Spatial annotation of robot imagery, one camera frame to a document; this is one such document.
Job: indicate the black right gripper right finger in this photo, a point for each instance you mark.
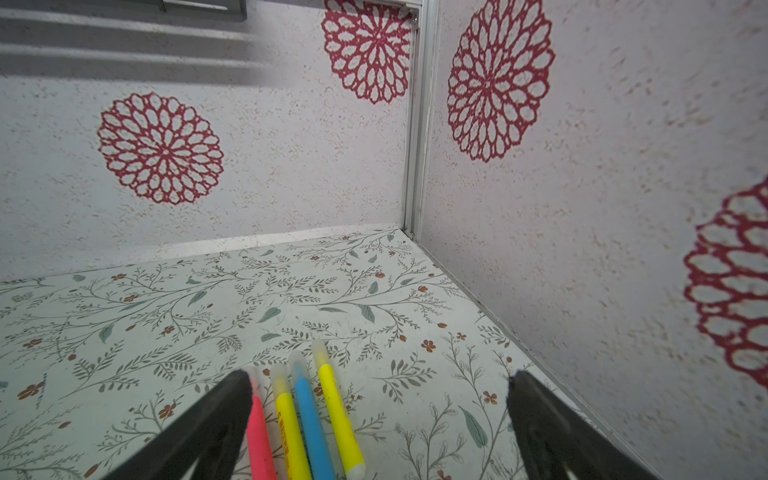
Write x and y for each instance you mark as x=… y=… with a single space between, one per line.
x=556 y=443

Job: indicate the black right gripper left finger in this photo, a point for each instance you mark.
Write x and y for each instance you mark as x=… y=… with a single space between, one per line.
x=204 y=442

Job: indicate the pink highlighter pen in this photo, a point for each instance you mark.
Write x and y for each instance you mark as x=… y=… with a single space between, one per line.
x=258 y=443

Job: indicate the yellow highlighter pen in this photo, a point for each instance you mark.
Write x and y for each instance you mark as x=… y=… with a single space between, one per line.
x=350 y=453
x=295 y=456

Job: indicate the translucent clear pen cap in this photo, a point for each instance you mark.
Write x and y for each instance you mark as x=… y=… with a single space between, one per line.
x=297 y=364

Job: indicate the blue highlighter pen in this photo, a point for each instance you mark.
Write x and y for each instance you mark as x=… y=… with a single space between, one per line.
x=317 y=448

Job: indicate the translucent yellow pen cap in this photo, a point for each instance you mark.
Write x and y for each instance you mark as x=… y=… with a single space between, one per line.
x=320 y=353

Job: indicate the translucent white pen cap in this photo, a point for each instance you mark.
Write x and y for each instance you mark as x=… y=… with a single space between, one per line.
x=279 y=376

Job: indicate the dark grey wall shelf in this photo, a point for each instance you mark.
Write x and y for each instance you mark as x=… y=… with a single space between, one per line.
x=231 y=11

